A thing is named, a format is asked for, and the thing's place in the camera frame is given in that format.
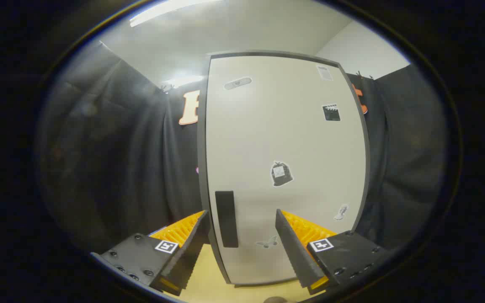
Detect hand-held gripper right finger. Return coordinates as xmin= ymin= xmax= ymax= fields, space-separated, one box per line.
xmin=275 ymin=209 xmax=389 ymax=295

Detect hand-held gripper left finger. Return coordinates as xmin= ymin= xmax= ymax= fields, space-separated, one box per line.
xmin=91 ymin=210 xmax=211 ymax=297

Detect dark grey shoe cabinet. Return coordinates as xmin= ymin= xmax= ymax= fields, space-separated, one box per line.
xmin=197 ymin=50 xmax=372 ymax=289

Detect white shoe cabinet door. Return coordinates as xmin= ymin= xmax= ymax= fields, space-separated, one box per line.
xmin=206 ymin=56 xmax=368 ymax=285

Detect black backdrop cloth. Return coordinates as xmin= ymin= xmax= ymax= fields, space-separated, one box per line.
xmin=38 ymin=40 xmax=451 ymax=257

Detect black door handle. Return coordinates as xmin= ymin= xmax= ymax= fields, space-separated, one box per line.
xmin=215 ymin=190 xmax=239 ymax=248

